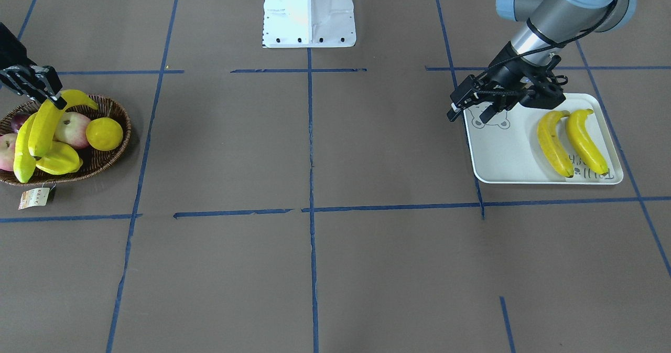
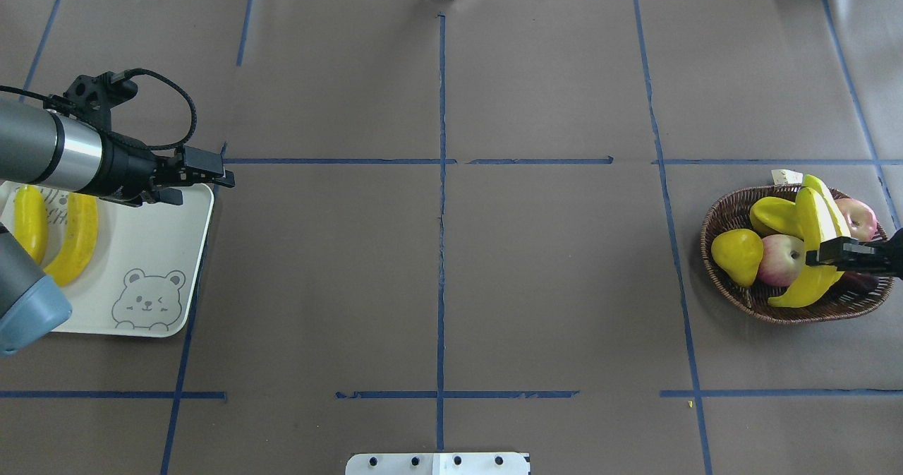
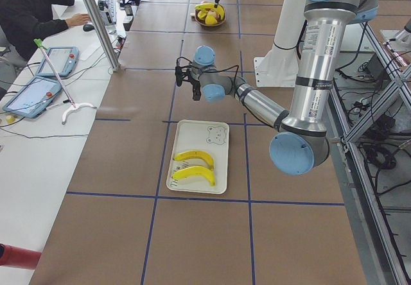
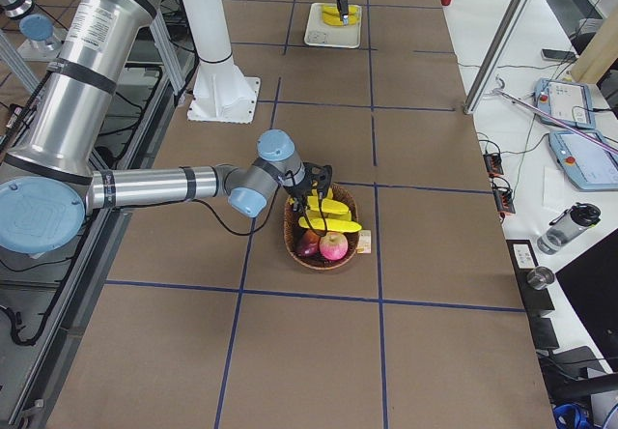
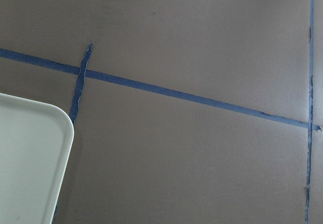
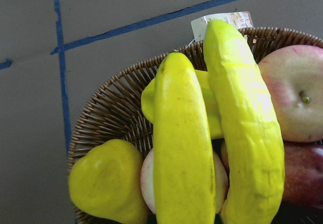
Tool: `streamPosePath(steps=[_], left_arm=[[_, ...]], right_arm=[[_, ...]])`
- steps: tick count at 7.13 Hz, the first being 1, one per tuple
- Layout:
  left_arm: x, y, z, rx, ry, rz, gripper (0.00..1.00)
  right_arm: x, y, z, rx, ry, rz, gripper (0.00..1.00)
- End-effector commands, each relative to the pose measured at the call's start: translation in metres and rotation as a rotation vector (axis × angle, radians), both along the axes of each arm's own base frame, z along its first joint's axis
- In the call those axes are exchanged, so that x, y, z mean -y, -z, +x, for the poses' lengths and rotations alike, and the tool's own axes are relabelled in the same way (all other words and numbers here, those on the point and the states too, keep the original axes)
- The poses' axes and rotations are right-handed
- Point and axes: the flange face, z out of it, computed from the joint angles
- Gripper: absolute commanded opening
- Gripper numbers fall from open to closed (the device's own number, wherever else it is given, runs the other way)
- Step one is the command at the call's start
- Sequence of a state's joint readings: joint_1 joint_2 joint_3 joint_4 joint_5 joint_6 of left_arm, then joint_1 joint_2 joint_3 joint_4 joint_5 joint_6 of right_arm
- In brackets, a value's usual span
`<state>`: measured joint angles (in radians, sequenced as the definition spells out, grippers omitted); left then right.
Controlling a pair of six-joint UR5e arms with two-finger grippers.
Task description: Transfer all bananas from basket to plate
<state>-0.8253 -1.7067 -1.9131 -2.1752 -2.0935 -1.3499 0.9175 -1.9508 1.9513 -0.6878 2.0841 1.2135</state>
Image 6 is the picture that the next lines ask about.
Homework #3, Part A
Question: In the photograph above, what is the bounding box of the pink apple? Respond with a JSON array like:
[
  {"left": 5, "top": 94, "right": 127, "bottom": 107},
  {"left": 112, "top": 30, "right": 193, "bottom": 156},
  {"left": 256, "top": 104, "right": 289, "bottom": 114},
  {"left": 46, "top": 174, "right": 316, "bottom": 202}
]
[{"left": 258, "top": 45, "right": 322, "bottom": 142}]

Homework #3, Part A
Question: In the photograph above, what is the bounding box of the yellow starfruit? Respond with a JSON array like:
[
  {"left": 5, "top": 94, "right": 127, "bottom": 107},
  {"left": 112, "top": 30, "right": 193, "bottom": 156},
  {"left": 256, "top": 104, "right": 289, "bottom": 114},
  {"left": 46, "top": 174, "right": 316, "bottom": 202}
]
[{"left": 140, "top": 69, "right": 224, "bottom": 139}]

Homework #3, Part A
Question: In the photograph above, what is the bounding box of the dark purple fruit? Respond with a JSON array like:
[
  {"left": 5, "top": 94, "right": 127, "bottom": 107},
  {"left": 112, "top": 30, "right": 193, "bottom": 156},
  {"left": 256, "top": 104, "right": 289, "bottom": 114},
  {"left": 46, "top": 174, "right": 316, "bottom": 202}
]
[{"left": 283, "top": 142, "right": 322, "bottom": 209}]

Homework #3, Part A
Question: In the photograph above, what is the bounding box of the yellow banana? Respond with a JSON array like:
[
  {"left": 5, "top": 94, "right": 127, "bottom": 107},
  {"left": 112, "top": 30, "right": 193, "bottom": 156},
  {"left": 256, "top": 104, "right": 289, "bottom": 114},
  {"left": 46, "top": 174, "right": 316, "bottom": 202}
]
[
  {"left": 203, "top": 19, "right": 285, "bottom": 223},
  {"left": 153, "top": 52, "right": 216, "bottom": 223}
]

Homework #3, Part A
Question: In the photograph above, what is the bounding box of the yellow lemon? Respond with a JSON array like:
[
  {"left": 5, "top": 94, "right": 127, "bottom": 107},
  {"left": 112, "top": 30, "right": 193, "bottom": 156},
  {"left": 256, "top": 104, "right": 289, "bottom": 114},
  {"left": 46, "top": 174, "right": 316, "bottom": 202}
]
[{"left": 68, "top": 139, "right": 149, "bottom": 223}]

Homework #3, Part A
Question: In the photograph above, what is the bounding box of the basket paper tag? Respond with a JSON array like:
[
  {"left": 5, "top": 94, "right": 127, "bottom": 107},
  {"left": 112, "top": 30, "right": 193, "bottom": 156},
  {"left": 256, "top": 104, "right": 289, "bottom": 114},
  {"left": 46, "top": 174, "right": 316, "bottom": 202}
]
[{"left": 191, "top": 11, "right": 253, "bottom": 42}]

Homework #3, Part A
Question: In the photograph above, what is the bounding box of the brown wicker basket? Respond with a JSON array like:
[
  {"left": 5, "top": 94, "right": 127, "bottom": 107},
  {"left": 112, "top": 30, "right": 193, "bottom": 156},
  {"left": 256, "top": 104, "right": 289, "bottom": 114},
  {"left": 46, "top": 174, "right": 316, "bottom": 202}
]
[{"left": 67, "top": 26, "right": 323, "bottom": 224}]

